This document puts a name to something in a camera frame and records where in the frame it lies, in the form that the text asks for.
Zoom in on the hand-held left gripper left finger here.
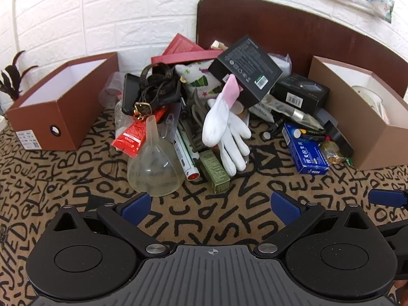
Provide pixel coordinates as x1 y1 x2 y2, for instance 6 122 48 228
53 193 168 259

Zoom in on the large black box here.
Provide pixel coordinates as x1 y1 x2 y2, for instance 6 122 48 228
208 35 284 109

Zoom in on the brown wooden headboard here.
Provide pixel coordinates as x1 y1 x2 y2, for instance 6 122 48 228
197 0 408 103

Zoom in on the grey box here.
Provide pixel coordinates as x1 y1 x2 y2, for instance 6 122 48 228
314 108 338 128

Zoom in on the small black box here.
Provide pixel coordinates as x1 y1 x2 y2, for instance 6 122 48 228
273 73 330 113

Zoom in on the white glove with pink cuff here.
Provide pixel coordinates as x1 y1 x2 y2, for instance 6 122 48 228
202 74 252 176

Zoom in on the tan cardboard box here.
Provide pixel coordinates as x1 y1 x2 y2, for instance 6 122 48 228
308 55 408 171

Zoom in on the blue box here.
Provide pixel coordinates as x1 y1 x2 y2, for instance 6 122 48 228
282 124 330 176

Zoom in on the black feather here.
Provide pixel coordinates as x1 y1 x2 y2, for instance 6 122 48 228
0 50 39 103

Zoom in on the white plastic bag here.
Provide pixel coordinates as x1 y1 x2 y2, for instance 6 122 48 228
268 53 292 77

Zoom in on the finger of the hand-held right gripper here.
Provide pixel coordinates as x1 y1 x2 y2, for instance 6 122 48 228
381 212 408 276
368 189 408 211

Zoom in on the clear plastic bag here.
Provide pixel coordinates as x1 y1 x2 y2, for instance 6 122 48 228
99 72 128 128

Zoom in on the red packet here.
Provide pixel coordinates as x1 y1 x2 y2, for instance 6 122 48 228
111 107 168 158

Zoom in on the green box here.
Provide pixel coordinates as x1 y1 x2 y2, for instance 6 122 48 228
198 150 231 195

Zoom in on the clear-wrapped grey tool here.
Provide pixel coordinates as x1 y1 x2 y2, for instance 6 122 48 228
250 97 322 131

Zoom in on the letter-printed tan blanket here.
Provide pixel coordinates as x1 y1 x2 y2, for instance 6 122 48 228
0 108 408 306

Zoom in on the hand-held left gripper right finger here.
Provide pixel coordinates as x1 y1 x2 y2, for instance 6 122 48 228
255 190 370 259

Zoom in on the white cup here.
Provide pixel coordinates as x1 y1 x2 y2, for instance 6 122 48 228
351 85 391 123

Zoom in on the black battery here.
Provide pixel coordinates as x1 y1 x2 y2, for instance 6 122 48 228
263 118 286 140

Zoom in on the brown snack packet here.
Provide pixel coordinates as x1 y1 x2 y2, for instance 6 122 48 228
320 139 346 165

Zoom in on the dark brown shoe box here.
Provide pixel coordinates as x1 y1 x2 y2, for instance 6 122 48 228
6 52 120 151

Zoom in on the clear plastic funnel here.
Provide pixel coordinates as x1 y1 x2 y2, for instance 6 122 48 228
127 116 185 197

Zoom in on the white marker tube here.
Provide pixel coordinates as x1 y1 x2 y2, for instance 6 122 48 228
174 127 200 181

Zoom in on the black phone case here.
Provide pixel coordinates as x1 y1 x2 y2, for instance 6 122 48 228
121 73 142 115

